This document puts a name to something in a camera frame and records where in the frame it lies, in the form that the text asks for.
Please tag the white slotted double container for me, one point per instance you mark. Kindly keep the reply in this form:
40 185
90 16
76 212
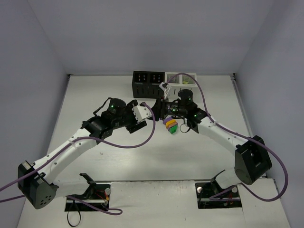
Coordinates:
180 82

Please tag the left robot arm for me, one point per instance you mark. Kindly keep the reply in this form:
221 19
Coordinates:
39 182

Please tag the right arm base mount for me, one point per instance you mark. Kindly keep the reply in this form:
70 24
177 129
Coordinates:
211 196

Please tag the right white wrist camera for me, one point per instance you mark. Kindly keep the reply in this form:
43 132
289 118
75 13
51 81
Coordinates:
165 87

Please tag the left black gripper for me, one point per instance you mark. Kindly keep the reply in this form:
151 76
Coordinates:
136 126

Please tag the dark green lego piece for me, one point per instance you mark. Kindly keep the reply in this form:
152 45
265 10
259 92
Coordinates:
173 129

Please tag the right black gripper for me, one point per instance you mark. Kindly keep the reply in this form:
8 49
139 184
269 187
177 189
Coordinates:
160 109

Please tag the yellow curved lego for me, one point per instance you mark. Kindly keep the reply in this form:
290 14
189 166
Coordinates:
170 123

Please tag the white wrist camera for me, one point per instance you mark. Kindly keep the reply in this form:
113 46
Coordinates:
165 87
141 113

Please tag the black slotted double container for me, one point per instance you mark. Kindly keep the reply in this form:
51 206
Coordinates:
145 84

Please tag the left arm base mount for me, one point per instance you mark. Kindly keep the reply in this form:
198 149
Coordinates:
97 194

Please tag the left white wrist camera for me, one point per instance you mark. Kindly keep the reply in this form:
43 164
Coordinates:
141 113

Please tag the pink patterned lego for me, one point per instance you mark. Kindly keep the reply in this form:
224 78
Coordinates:
172 125

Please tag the purple curved lego top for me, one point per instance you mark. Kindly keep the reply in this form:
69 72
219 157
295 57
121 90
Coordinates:
166 120

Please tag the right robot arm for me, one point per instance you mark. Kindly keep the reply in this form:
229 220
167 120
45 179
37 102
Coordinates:
251 159

